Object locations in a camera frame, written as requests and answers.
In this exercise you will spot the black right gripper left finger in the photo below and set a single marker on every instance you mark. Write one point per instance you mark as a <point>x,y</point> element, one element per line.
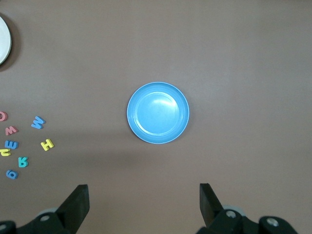
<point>73,209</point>

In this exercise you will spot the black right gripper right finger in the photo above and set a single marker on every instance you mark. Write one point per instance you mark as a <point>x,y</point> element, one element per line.
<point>209,207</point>

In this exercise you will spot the blue foam letter g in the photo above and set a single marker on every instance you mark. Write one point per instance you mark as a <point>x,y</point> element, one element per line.
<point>16,173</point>

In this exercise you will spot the teal foam letter R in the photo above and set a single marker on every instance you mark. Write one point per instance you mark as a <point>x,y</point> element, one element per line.
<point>25,161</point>

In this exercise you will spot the small blue foam letter m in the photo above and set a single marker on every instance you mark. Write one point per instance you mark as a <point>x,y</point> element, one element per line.
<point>16,145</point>

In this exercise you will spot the yellow foam letter n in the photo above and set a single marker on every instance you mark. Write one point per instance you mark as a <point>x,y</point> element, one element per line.
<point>8,152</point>

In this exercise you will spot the blue foam capital letter M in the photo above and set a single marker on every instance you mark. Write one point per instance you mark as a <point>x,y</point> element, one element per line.
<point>37,122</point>

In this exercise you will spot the blue plate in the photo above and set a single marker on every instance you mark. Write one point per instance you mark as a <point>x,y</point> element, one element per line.
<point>158,114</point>

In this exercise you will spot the cream plate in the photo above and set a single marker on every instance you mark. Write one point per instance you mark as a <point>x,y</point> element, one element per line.
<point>3,41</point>

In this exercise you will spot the yellow foam letter H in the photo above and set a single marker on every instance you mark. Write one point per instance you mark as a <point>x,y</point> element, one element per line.
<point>47,144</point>

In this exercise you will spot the red foam letter W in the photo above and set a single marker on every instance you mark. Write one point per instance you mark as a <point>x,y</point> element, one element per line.
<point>11,131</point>

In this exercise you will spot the red foam letter Q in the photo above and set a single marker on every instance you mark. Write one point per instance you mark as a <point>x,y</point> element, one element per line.
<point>5,116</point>

